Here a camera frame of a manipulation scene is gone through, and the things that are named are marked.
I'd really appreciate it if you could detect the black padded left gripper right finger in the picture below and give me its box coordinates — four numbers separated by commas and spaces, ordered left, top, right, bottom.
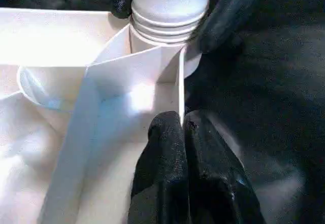
183, 109, 266, 224

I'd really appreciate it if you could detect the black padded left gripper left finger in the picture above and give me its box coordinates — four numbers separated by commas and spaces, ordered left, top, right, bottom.
127, 110, 190, 224

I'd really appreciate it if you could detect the white plastic table leg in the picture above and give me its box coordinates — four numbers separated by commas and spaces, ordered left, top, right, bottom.
128, 0, 211, 44

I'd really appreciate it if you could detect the white plastic table top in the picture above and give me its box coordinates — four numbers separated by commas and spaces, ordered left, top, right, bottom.
0, 7, 204, 224

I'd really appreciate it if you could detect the black mat cover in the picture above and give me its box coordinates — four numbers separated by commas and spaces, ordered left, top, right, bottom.
0, 0, 325, 224

